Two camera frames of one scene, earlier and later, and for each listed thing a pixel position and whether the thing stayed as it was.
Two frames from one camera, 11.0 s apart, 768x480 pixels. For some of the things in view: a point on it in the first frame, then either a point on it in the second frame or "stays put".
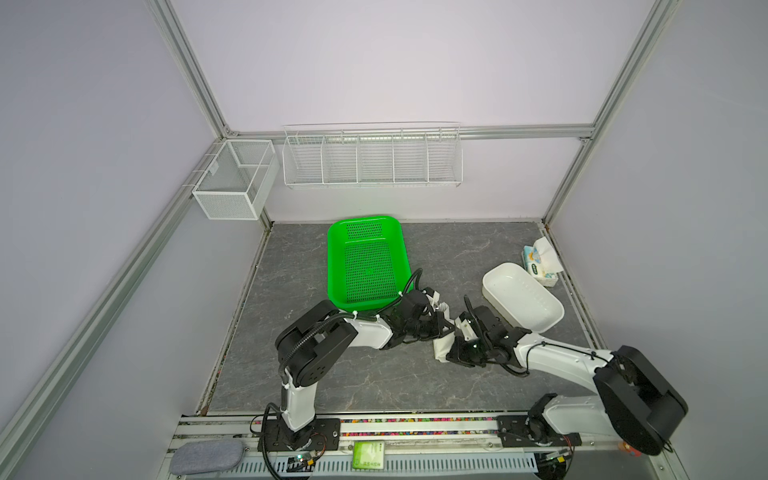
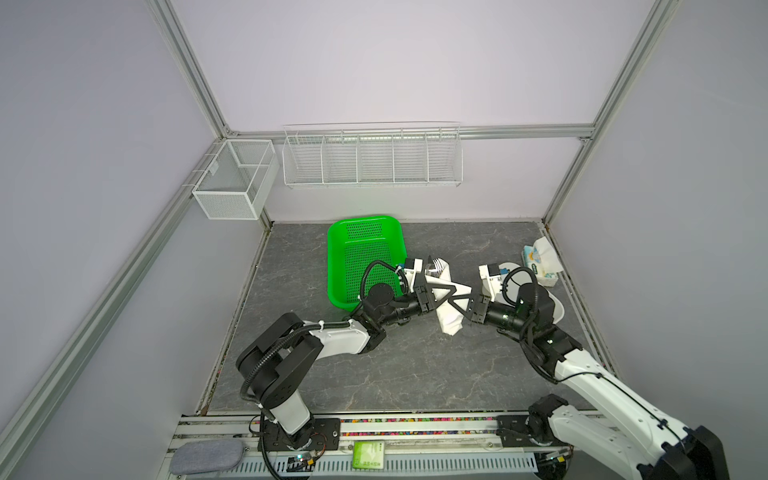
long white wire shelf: x=372 y=155 stays put
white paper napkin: x=443 y=343 -> x=451 y=317
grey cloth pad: x=206 y=456 stays put
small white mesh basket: x=236 y=183 stays put
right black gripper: x=457 y=355 -> x=480 y=309
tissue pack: x=541 y=262 stays put
